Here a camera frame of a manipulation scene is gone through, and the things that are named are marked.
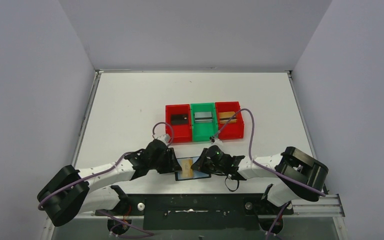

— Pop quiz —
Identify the black leather card holder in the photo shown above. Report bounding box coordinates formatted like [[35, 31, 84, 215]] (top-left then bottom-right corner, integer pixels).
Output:
[[174, 156, 211, 182]]

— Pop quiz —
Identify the gold card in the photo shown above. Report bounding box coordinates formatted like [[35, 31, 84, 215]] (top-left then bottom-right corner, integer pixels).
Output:
[[180, 158, 194, 179], [219, 116, 237, 125], [218, 111, 236, 121]]

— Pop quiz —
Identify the black credit card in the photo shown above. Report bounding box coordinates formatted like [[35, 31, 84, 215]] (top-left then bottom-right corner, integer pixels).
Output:
[[170, 114, 189, 126]]

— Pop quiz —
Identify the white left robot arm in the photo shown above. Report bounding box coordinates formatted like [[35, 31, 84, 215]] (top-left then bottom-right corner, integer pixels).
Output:
[[37, 139, 182, 227]]

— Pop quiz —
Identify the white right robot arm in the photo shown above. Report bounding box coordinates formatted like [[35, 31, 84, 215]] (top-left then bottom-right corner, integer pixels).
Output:
[[191, 144, 329, 207]]

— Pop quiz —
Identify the silver card in bin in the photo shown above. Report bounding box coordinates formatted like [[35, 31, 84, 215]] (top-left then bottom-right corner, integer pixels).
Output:
[[193, 111, 213, 123]]

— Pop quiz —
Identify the gold card in bin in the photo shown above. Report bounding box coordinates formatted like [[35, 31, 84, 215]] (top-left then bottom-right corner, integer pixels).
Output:
[[218, 111, 236, 121]]

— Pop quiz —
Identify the green plastic bin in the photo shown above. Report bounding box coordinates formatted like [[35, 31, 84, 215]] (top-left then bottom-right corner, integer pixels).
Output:
[[190, 102, 218, 142]]

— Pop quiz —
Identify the right red plastic bin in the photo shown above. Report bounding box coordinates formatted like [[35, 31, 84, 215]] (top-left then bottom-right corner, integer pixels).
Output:
[[215, 101, 245, 140]]

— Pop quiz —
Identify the red plastic bin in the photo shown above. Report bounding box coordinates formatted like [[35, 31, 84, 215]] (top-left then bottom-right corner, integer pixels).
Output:
[[215, 101, 245, 140], [165, 104, 193, 144]]

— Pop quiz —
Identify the left red plastic bin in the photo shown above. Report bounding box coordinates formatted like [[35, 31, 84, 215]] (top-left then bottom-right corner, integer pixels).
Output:
[[165, 104, 193, 144]]

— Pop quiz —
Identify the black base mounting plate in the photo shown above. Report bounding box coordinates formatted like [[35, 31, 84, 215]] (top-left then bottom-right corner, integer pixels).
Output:
[[104, 193, 282, 231]]

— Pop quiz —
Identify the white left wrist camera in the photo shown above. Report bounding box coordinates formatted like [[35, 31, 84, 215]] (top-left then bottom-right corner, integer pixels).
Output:
[[152, 133, 171, 145]]

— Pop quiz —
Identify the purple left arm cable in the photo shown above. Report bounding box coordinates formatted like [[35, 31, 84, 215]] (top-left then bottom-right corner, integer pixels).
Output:
[[37, 122, 175, 212]]

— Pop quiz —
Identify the aluminium frame rail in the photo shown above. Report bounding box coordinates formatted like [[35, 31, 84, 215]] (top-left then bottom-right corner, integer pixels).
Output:
[[46, 194, 345, 220]]

